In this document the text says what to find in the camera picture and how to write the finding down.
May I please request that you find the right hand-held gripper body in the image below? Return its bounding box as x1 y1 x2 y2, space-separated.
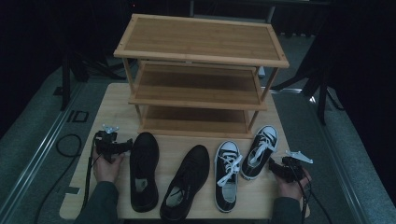
281 150 314 184

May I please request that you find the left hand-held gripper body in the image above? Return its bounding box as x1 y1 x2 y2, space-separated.
93 124 126 163

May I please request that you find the black white lace-up sneaker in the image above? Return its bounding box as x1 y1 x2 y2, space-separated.
241 124 279 181
214 140 244 214

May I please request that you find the black shoe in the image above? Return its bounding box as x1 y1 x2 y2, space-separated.
159 144 211 222
129 132 161 214

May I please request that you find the wooden shoe rack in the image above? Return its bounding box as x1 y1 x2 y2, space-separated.
113 13 290 139

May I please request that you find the person's right hand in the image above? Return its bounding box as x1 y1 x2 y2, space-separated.
275 167 312 202

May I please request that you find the person's left hand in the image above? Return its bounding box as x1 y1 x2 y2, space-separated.
92 152 125 184

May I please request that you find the black metal stand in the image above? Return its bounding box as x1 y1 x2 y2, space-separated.
60 46 125 111
270 31 345 125

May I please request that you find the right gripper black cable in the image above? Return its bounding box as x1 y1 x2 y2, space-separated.
292 161 334 224

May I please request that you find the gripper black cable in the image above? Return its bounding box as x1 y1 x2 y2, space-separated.
81 133 104 213
292 161 334 224

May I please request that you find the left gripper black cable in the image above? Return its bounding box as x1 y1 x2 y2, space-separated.
81 133 104 213

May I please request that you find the black cable on floor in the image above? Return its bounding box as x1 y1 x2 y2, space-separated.
34 133 82 224

